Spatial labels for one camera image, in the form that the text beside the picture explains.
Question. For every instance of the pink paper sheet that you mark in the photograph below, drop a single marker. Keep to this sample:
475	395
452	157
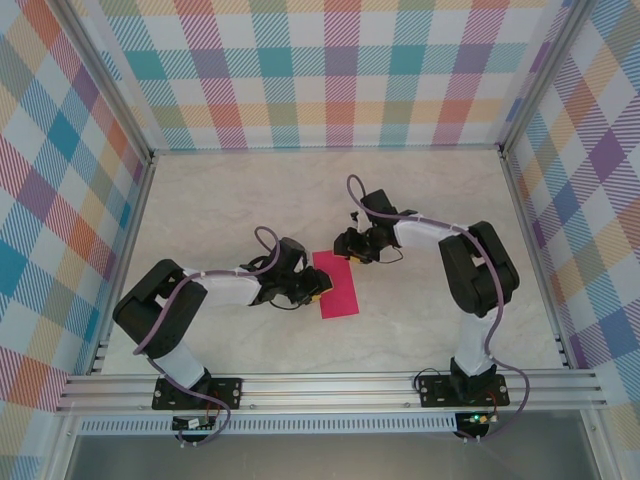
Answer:
342	295

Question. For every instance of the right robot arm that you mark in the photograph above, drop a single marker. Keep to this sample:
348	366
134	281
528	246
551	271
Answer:
420	237

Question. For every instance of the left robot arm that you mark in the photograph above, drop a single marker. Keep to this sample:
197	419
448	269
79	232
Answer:
230	292

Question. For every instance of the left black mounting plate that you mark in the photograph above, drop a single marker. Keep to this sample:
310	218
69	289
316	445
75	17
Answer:
230	392

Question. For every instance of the black mounting plate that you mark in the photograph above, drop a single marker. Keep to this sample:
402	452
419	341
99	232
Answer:
435	392
230	392

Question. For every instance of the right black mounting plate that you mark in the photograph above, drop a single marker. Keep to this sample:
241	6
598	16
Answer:
435	392

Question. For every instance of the grey metal panel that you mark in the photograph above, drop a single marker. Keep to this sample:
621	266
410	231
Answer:
325	457

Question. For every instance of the left black circuit board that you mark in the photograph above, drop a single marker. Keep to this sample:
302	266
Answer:
190	424

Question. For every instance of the right circuit board green light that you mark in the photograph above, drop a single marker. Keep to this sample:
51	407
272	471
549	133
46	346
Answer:
477	419

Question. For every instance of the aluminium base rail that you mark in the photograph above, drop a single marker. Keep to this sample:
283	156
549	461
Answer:
325	392

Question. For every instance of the aluminium frame bar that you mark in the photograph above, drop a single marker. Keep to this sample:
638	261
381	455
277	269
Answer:
531	250
325	148
131	240

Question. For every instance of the aluminium frame post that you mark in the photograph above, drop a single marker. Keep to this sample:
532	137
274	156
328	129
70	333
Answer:
544	75
111	80

